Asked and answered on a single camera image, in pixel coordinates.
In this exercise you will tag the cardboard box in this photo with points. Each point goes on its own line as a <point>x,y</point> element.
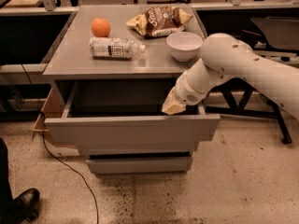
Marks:
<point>52,109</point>

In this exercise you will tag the white bowl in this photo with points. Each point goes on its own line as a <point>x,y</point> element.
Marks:
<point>183,46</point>

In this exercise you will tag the dark trouser leg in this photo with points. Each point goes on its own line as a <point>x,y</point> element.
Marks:
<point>5,191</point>

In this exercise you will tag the grey drawer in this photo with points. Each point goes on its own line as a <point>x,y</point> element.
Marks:
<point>109,149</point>
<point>127,111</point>
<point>140,165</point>

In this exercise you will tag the clear plastic water bottle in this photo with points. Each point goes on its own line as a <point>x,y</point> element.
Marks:
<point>115,48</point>

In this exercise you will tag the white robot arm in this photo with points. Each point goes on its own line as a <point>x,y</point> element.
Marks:
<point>223,57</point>

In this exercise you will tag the grey top drawer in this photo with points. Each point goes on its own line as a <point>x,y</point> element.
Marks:
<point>127,111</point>

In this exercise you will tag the orange fruit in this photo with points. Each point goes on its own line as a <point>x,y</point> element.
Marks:
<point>100,27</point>

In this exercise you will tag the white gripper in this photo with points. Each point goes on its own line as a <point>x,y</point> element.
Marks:
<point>188,92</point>

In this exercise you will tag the black leather shoe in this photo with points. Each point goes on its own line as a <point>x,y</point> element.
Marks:
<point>22,208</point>

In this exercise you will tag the grey middle drawer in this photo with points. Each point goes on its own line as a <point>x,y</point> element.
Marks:
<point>109,149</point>

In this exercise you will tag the brown chip bag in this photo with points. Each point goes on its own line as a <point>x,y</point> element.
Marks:
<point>160,21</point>

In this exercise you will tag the black folding stand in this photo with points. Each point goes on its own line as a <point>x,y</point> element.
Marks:
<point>236,93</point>

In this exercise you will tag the grey drawer cabinet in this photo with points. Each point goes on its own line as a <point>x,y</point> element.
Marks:
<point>73,62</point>

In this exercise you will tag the grey bottom drawer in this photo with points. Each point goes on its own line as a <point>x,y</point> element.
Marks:
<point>140,165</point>

